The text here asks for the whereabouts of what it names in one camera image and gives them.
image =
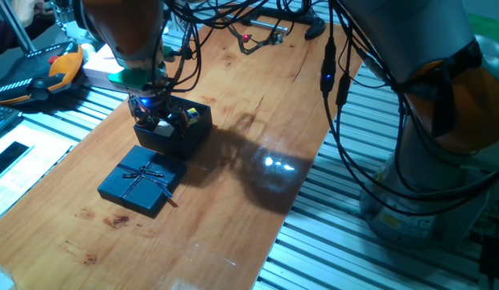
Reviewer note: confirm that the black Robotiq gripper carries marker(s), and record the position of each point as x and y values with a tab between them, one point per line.
151	98

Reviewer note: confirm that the pale wooden cube block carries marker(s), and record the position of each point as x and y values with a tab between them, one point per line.
164	129

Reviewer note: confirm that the blue gift box lid ribbon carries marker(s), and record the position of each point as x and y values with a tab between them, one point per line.
141	185

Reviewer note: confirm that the person bare forearm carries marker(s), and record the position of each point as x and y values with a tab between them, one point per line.
28	10

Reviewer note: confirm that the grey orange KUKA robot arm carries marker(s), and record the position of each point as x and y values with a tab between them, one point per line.
426	40

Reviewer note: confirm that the dark blue gift box base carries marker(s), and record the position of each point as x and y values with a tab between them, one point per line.
173	145

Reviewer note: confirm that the pale pink gift box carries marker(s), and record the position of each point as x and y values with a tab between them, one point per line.
98	66

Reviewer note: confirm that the small Rubik's cube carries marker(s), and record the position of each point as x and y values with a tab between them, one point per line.
193	116

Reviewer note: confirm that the small white bottle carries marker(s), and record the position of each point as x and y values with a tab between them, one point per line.
87	50

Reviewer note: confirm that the glossy wooden board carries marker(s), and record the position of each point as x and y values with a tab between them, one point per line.
173	233

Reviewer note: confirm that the black orange teach pendant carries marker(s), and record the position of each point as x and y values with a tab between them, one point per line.
36	76

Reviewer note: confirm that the large white paper sheet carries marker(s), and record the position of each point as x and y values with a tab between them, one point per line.
36	161

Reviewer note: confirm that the white smartphone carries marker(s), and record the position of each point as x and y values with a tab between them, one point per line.
8	158

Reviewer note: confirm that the black computer keyboard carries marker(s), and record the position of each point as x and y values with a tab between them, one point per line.
2	118

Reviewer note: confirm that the grey metal rod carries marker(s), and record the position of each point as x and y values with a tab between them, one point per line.
16	26

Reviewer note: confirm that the black metal screw clamp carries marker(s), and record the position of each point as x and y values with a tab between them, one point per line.
314	28

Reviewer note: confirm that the green cloth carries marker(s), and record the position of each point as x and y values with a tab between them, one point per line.
491	26

